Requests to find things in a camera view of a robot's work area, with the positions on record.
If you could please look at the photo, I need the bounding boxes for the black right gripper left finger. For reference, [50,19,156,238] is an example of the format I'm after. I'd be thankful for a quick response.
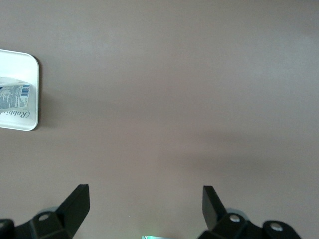
[0,184,90,239]

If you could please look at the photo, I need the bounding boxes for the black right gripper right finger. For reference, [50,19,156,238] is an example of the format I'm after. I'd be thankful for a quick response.
[198,185,304,239]

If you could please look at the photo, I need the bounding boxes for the blue and white milk carton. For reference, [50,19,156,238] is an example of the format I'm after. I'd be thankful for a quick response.
[0,76,31,112]

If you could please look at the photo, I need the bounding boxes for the white tray with rabbit print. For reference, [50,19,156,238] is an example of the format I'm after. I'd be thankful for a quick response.
[0,49,40,132]

